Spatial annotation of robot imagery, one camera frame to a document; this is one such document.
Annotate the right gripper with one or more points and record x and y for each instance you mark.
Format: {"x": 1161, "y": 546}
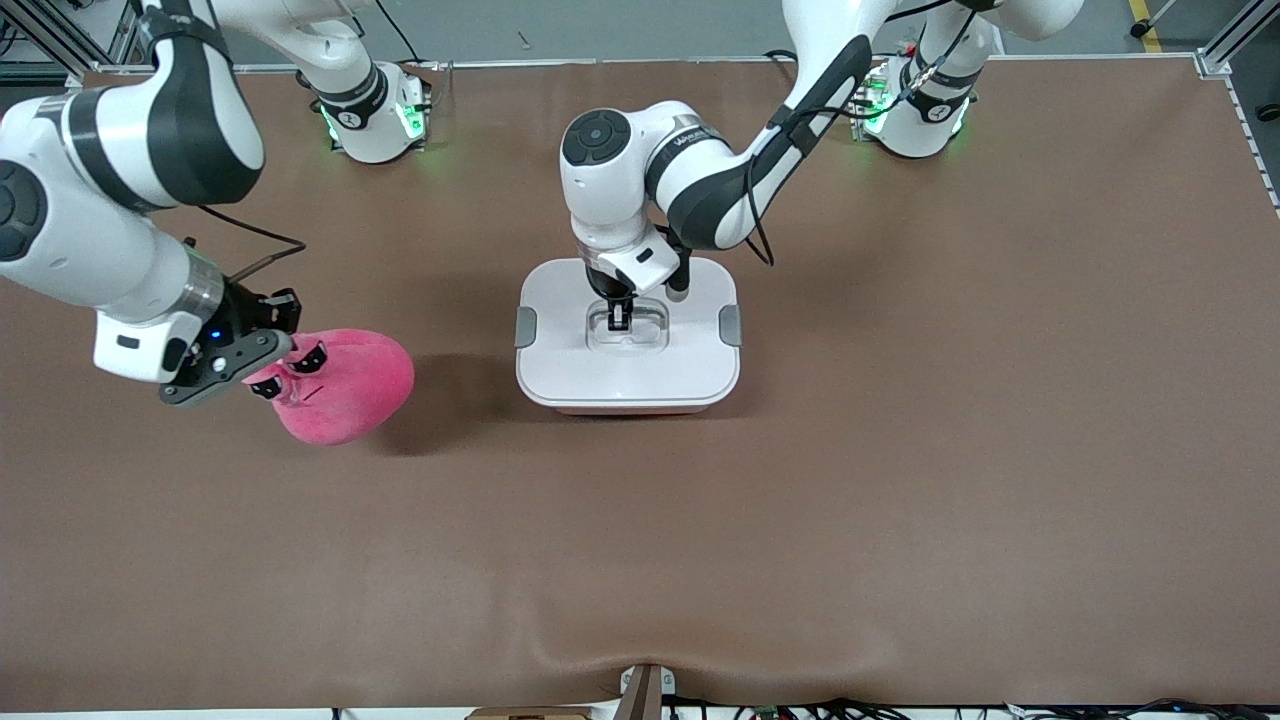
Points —
{"x": 250, "y": 312}

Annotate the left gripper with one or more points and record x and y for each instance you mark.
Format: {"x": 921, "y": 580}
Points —
{"x": 617, "y": 299}

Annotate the white box lid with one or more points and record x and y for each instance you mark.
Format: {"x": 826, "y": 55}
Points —
{"x": 560, "y": 370}

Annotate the pink plush toy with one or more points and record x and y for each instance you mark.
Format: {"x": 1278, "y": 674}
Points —
{"x": 350, "y": 400}

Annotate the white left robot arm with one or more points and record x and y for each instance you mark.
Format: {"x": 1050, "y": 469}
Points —
{"x": 610, "y": 190}

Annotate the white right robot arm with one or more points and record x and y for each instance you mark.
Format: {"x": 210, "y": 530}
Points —
{"x": 110, "y": 140}

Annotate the clear plastic box base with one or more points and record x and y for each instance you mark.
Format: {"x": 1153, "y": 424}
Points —
{"x": 630, "y": 410}

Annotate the brown table mat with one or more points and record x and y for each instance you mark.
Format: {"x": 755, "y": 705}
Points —
{"x": 900, "y": 500}

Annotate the metal table edge rail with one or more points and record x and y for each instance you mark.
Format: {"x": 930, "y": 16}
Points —
{"x": 600, "y": 62}

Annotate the aluminium frame post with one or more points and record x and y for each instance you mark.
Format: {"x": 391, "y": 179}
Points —
{"x": 1225, "y": 50}
{"x": 60, "y": 45}

